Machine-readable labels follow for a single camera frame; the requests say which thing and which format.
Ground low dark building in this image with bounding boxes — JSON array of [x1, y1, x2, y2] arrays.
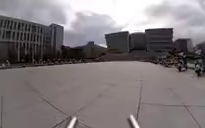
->
[[60, 41, 108, 60]]

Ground grey paved plaza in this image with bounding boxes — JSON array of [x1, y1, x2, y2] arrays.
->
[[0, 60, 205, 128]]

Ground dark blocky building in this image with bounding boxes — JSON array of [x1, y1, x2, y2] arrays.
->
[[104, 27, 175, 54]]

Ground row of parked bicycles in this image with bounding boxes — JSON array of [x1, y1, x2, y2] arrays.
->
[[0, 57, 103, 70]]

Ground row of parked scooters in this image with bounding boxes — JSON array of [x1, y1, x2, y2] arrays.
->
[[149, 49, 190, 73]]

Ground robot's own part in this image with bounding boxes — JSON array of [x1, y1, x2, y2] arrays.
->
[[66, 115, 79, 128], [128, 113, 141, 128]]

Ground small dark building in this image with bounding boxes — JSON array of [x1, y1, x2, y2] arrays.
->
[[173, 37, 194, 54]]

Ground pale building with window grid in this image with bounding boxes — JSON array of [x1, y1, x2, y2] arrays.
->
[[0, 13, 65, 63]]

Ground parked scooter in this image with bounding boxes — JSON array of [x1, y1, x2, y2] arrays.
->
[[192, 48, 205, 77]]

